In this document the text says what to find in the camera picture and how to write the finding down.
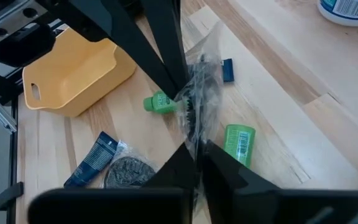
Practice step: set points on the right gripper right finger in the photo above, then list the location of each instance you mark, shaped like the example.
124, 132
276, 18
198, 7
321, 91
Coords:
235, 193

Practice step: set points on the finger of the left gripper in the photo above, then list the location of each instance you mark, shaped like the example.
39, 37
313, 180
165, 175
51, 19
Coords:
120, 34
166, 40

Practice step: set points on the green travel shampoo bottle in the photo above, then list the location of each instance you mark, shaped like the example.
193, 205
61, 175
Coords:
160, 104
239, 143

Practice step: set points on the yellow plastic bin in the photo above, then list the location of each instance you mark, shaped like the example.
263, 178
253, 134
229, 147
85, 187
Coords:
73, 77

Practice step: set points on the white wipes canister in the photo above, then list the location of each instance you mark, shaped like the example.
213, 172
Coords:
346, 12

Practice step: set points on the navy blue travel tube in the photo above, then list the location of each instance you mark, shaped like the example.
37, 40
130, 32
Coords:
227, 71
95, 157

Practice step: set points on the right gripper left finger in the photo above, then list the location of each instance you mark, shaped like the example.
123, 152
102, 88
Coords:
166, 193

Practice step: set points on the black metal rig frame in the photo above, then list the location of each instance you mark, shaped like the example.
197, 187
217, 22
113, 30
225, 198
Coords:
12, 140

